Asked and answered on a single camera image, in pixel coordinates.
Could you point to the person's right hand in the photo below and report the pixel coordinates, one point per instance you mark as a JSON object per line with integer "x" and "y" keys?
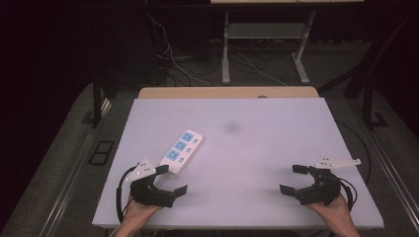
{"x": 333, "y": 210}

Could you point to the aluminium rail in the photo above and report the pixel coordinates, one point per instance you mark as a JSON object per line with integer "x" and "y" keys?
{"x": 393, "y": 174}
{"x": 67, "y": 184}

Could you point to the white power strip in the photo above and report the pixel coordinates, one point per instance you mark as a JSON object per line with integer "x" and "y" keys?
{"x": 181, "y": 150}

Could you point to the black metal stand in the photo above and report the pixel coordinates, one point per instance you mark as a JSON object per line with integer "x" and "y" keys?
{"x": 368, "y": 98}
{"x": 97, "y": 98}

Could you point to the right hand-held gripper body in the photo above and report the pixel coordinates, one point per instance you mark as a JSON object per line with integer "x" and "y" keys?
{"x": 321, "y": 191}

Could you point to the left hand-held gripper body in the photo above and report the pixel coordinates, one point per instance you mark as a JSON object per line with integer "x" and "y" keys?
{"x": 150, "y": 194}

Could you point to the person's left hand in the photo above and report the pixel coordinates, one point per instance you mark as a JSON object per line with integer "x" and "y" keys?
{"x": 141, "y": 212}

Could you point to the grey metal stand table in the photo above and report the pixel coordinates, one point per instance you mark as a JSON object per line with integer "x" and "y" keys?
{"x": 267, "y": 31}

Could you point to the black rectangular floor frame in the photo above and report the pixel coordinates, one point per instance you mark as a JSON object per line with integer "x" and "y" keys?
{"x": 101, "y": 152}

